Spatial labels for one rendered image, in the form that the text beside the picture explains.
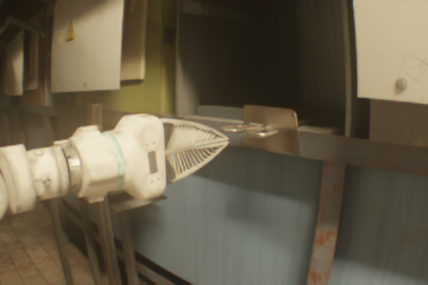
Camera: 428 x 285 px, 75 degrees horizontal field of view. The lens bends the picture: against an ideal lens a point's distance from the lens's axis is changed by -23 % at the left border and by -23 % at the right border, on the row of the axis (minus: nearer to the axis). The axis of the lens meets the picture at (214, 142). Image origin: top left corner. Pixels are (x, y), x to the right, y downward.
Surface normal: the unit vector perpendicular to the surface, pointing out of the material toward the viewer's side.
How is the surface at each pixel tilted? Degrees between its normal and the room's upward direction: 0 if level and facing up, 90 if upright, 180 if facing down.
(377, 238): 90
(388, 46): 90
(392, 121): 90
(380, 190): 90
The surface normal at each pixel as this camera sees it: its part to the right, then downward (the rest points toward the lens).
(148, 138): 0.70, 0.11
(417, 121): -0.69, 0.13
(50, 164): 0.60, -0.42
